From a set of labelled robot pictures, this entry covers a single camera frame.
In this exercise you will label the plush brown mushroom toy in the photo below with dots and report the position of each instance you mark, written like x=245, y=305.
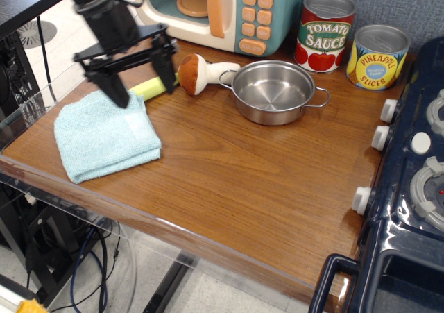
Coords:
x=195, y=73

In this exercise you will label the dark blue toy stove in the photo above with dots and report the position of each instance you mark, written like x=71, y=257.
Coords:
x=399, y=267

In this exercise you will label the pineapple slices can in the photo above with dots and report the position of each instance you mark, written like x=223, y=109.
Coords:
x=377, y=56

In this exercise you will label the yellow sponge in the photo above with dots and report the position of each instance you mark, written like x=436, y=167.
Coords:
x=30, y=306

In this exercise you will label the silver two-handled pan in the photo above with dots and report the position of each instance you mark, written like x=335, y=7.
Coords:
x=273, y=92

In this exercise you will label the light blue folded towel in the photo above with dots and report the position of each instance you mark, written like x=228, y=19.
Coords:
x=96, y=138

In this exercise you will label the black table leg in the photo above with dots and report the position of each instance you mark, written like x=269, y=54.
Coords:
x=167, y=288

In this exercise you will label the white stove knob middle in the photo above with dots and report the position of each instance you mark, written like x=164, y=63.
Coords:
x=380, y=137

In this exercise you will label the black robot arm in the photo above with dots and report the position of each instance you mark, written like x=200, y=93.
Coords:
x=122, y=45

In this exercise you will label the tomato sauce can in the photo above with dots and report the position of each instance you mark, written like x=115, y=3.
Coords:
x=324, y=29

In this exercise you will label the white stove knob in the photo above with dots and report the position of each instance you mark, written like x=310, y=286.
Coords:
x=388, y=110
x=380, y=137
x=360, y=199

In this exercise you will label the plush yellow-green vegetable toy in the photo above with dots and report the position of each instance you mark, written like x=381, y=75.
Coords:
x=149, y=89

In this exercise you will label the white stove knob rear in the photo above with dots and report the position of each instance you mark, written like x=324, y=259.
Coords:
x=388, y=110

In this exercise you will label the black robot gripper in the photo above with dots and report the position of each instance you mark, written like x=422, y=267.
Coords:
x=116, y=31

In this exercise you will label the white stove knob front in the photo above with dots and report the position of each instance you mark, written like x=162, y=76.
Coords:
x=360, y=199

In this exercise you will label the teal cream toy microwave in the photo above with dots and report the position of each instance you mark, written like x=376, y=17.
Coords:
x=250, y=27

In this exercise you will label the black metal shelf frame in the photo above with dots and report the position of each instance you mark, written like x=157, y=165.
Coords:
x=50, y=243

